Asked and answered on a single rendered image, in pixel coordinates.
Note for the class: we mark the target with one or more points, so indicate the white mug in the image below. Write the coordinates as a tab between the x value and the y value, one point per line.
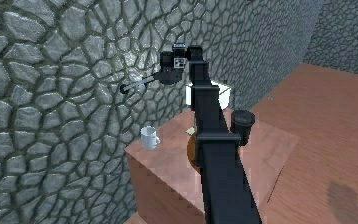
149	137

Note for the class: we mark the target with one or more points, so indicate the orange round object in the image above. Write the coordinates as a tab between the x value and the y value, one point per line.
192	151

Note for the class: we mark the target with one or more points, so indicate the pale yellow small object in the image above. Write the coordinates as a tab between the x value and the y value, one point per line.
191	130

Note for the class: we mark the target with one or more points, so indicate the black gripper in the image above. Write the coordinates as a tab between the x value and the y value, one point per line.
168	68

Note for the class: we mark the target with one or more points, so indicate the white box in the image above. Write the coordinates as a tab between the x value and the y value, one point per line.
224	95

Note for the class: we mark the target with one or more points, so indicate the black cup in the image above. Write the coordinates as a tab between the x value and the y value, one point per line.
242	126

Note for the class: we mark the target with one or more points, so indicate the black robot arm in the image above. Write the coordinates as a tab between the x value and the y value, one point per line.
217	140

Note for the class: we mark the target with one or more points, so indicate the brown chest of drawers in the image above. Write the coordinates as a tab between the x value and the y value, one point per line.
167	173

